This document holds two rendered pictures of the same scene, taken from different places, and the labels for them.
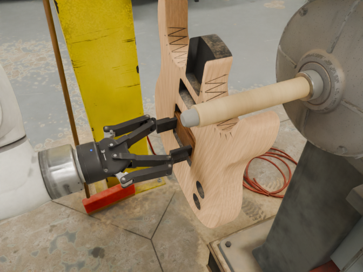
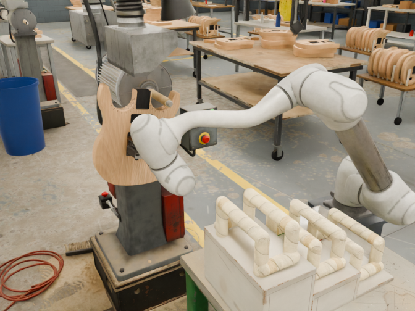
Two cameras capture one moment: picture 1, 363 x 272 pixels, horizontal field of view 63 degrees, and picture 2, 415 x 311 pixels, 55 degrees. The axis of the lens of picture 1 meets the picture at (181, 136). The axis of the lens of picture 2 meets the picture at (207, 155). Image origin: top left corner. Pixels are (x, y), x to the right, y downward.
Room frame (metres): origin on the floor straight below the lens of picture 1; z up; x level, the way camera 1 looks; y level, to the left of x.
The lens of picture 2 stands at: (0.33, 1.49, 1.72)
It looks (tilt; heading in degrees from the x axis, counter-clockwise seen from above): 25 degrees down; 263
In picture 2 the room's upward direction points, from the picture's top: 1 degrees counter-clockwise
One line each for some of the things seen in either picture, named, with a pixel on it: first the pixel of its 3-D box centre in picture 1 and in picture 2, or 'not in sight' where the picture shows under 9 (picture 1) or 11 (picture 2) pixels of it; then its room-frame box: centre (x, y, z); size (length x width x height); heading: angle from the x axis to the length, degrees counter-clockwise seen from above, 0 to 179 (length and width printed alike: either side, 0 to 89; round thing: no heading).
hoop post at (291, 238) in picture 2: not in sight; (290, 244); (0.06, 0.78, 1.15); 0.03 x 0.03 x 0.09
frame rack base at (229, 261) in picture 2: not in sight; (254, 273); (0.12, 0.71, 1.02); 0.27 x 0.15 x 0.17; 113
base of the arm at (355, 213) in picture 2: not in sight; (347, 201); (-0.51, -0.03, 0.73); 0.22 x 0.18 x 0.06; 106
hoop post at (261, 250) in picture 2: not in sight; (261, 255); (0.13, 0.81, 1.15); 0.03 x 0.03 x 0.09
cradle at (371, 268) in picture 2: not in sight; (367, 270); (-0.20, 0.68, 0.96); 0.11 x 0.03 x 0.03; 23
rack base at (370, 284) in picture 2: not in sight; (338, 259); (-0.16, 0.60, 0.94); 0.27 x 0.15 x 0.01; 113
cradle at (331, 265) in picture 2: not in sight; (327, 266); (-0.06, 0.74, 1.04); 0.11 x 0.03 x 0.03; 23
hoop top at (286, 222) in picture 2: not in sight; (269, 209); (0.09, 0.70, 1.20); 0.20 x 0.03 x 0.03; 112
